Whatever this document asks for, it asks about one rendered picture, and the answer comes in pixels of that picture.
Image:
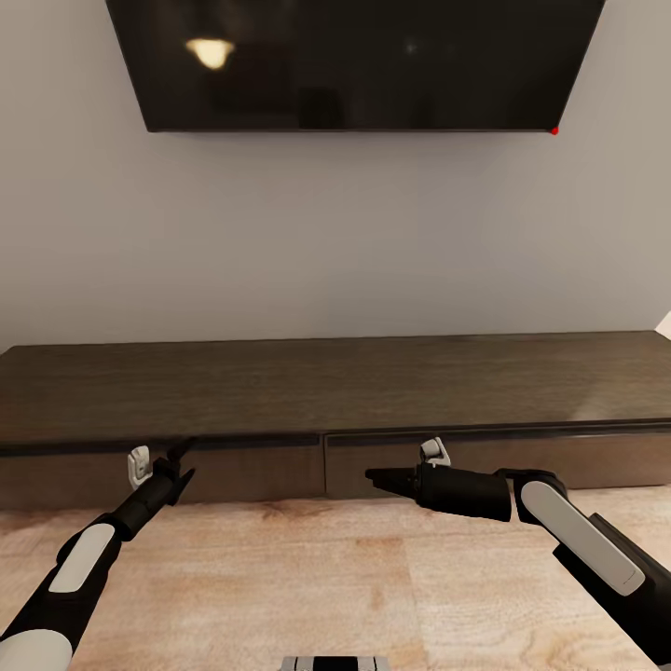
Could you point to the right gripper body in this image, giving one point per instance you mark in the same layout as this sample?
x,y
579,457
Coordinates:
x,y
451,491

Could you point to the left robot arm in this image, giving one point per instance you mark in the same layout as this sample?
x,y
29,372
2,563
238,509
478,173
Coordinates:
x,y
47,631

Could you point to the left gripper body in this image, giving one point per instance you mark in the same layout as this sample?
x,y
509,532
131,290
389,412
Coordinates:
x,y
162,488

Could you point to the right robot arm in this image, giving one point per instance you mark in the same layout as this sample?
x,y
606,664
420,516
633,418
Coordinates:
x,y
630,585

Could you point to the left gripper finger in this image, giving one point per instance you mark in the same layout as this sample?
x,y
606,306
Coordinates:
x,y
176,453
184,480

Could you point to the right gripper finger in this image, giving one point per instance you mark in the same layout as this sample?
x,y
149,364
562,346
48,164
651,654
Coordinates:
x,y
409,478
397,490

